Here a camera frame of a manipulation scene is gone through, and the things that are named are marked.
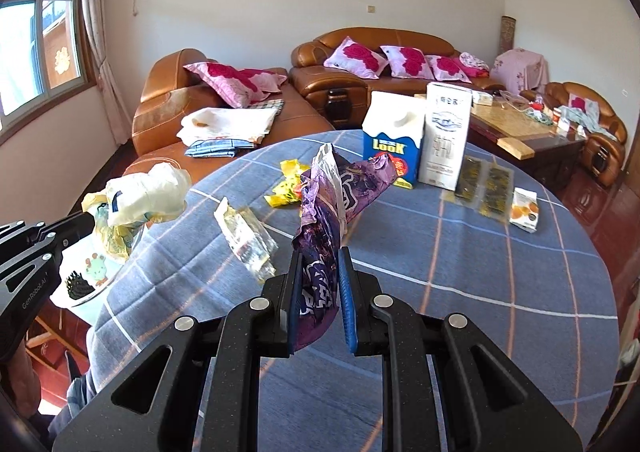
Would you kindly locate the blue milk carton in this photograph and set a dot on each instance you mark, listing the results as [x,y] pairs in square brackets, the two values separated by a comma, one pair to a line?
[392,152]

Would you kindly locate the folded pink blanket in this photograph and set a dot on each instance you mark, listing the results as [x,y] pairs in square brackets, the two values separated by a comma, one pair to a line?
[474,63]

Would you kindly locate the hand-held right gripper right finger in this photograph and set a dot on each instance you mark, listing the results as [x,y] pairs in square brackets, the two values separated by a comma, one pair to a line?
[346,312]

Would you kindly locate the checked folded cloth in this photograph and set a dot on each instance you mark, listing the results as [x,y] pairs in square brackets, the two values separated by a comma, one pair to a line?
[270,107]

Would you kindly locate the clear plastic bag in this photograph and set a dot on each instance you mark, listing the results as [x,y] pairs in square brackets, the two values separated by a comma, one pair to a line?
[330,167]

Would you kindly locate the gold window decal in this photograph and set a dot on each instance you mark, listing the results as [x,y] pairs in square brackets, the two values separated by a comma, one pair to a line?
[62,60]

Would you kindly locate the rolled patterned mat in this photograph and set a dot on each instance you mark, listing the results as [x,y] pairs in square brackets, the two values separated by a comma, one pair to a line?
[508,32]

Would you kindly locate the blue plaid folded cloth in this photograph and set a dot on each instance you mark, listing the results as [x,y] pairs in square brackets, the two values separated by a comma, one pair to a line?
[215,148]

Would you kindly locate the wooden coffee table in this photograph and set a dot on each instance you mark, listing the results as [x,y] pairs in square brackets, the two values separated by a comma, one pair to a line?
[505,125]

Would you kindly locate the white folded cloth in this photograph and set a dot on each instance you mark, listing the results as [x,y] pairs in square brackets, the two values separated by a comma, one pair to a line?
[230,125]

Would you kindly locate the brown leather chaise sofa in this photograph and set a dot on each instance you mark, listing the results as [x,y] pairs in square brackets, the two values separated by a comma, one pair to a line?
[165,107]

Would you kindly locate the white plastic bag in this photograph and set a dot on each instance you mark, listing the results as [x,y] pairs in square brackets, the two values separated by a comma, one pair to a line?
[150,192]

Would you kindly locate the window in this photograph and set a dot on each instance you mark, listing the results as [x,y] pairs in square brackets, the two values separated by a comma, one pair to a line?
[35,42]

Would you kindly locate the light teal cloth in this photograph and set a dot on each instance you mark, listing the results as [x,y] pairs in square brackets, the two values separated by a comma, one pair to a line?
[587,120]

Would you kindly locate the dark green packet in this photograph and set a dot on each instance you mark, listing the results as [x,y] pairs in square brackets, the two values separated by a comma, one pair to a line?
[497,192]
[470,180]

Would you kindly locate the purple snack wrapper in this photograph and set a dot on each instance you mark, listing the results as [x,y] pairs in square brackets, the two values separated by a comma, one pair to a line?
[320,212]

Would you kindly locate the yellow plastic bag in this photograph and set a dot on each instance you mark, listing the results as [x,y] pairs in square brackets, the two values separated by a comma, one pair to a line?
[117,238]

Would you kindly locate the clear yellowish plastic packet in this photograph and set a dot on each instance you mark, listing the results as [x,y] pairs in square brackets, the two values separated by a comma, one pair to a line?
[245,237]

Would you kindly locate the cream curtain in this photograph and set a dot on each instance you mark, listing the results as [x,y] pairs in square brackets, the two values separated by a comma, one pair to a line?
[102,42]

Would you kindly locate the brown leather armchair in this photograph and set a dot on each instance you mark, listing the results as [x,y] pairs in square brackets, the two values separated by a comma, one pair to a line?
[607,157]

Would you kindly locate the brown leather three-seat sofa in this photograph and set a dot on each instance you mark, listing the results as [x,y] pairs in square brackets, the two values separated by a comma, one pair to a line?
[310,77]

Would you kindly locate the pink floral cloth cover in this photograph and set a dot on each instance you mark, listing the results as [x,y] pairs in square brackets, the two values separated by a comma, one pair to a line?
[520,70]

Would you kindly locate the white milk carton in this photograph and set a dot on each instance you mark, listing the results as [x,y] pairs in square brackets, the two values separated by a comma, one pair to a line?
[445,142]

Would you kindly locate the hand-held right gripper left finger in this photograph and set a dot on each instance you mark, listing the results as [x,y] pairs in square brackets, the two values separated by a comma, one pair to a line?
[294,302]

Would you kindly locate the blue plaid tablecloth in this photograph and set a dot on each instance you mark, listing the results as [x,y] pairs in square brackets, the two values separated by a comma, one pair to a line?
[475,282]

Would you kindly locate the small white box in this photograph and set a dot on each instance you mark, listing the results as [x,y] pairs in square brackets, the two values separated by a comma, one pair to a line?
[482,99]

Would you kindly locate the yellow crumpled wrapper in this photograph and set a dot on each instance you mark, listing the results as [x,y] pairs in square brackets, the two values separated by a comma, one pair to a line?
[287,184]

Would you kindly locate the small white orange packet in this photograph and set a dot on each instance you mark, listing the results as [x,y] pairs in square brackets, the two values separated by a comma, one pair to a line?
[525,209]

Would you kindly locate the pink floral pillow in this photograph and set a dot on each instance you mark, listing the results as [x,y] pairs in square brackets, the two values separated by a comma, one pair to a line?
[222,80]
[447,68]
[357,57]
[580,103]
[410,61]
[270,81]

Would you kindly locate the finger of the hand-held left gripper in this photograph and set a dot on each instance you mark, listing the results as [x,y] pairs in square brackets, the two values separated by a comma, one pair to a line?
[75,228]
[40,266]

